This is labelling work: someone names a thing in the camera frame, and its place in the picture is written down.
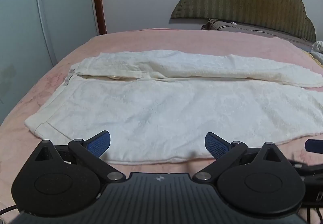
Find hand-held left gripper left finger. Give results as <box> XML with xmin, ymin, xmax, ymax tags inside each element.
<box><xmin>33</xmin><ymin>130</ymin><xmax>127</xmax><ymax>183</ymax></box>

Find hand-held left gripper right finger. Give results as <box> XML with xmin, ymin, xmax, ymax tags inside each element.
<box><xmin>192</xmin><ymin>132</ymin><xmax>287</xmax><ymax>184</ymax></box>

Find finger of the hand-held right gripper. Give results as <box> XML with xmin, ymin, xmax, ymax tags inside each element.
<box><xmin>304</xmin><ymin>139</ymin><xmax>323</xmax><ymax>154</ymax></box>
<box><xmin>288</xmin><ymin>159</ymin><xmax>323</xmax><ymax>174</ymax></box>

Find white pants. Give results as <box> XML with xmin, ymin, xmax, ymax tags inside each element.
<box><xmin>24</xmin><ymin>50</ymin><xmax>323</xmax><ymax>165</ymax></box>

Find yellow quilt edge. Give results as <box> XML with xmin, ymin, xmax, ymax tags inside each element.
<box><xmin>308</xmin><ymin>51</ymin><xmax>323</xmax><ymax>66</ymax></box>

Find white printed cloth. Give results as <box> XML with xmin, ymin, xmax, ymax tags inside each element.
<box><xmin>310</xmin><ymin>41</ymin><xmax>323</xmax><ymax>59</ymax></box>

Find pink bed blanket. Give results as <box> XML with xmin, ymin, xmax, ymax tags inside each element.
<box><xmin>0</xmin><ymin>28</ymin><xmax>323</xmax><ymax>224</ymax></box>

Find brown pillow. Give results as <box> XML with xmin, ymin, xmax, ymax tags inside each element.
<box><xmin>201</xmin><ymin>19</ymin><xmax>315</xmax><ymax>47</ymax></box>

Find flower print wardrobe door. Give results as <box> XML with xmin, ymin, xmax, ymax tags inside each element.
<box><xmin>0</xmin><ymin>0</ymin><xmax>99</xmax><ymax>125</ymax></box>

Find black cable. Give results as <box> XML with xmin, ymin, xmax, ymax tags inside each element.
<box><xmin>0</xmin><ymin>204</ymin><xmax>19</xmax><ymax>216</ymax></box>

